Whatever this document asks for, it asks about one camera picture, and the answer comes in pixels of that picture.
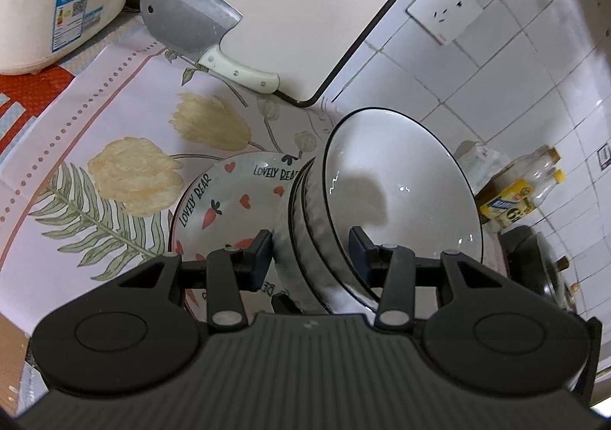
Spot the floral table cloth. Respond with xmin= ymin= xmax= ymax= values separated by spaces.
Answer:
xmin=1 ymin=21 xmax=335 ymax=333

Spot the white bowl dark rim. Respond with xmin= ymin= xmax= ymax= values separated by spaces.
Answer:
xmin=321 ymin=106 xmax=486 ymax=311
xmin=284 ymin=159 xmax=333 ymax=314
xmin=295 ymin=163 xmax=377 ymax=320

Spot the white wall socket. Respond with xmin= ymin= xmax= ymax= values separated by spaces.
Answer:
xmin=406 ymin=0 xmax=483 ymax=45

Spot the carrot pattern white plate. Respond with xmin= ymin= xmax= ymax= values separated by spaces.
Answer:
xmin=168 ymin=150 xmax=307 ymax=322

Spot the grey cleaver with white handle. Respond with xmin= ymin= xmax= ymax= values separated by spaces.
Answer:
xmin=140 ymin=0 xmax=281 ymax=94

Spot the yellow label bottle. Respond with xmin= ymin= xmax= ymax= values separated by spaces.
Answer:
xmin=478 ymin=169 xmax=566 ymax=230

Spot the clear oil bottle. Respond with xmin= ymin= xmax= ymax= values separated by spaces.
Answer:
xmin=475 ymin=145 xmax=561 ymax=205

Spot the black wok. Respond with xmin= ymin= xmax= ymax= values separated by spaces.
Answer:
xmin=499 ymin=225 xmax=577 ymax=313

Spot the red striped cloth mat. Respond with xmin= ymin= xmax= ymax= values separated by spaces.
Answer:
xmin=0 ymin=66 xmax=74 ymax=159

